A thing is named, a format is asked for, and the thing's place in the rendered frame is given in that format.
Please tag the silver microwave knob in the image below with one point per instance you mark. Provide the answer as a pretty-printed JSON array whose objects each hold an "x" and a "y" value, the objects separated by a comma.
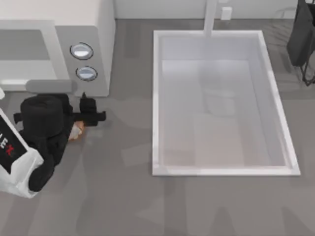
[
  {"x": 81, "y": 51},
  {"x": 86, "y": 73}
]

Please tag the white wall socket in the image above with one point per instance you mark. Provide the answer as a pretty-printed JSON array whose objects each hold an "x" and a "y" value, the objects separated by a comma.
[{"x": 226, "y": 13}]

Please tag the tall white tap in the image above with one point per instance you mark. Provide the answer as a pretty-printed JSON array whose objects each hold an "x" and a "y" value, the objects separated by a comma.
[{"x": 208, "y": 17}]

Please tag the pale microwave oven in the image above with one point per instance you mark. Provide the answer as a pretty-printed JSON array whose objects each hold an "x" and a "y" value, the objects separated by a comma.
[{"x": 104, "y": 49}]

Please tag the pale microwave door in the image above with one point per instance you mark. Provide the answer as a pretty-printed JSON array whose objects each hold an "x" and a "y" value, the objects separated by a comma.
[{"x": 29, "y": 64}]

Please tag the orange and white small item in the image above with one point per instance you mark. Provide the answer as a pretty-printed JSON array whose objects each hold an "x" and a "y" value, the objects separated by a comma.
[{"x": 76, "y": 132}]

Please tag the white sink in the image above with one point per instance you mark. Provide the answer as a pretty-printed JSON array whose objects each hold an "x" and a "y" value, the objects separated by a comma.
[{"x": 221, "y": 110}]

